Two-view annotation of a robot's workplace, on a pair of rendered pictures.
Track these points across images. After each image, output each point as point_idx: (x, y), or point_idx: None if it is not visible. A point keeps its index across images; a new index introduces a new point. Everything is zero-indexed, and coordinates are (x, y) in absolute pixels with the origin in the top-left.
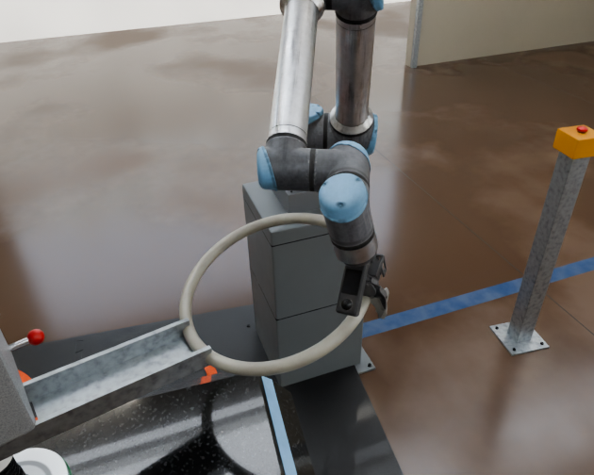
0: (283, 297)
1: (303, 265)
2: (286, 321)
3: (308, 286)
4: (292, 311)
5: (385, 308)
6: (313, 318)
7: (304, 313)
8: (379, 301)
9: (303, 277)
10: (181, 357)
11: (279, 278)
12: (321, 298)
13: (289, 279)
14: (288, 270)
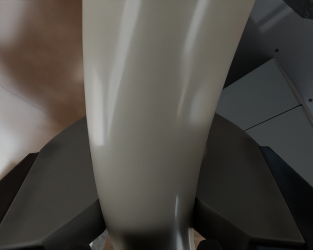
0: (302, 127)
1: (290, 164)
2: (289, 105)
3: (275, 142)
4: (285, 116)
5: (29, 156)
6: (261, 115)
7: (272, 117)
8: (14, 212)
9: (285, 151)
10: None
11: None
12: (258, 134)
13: (301, 147)
14: (306, 156)
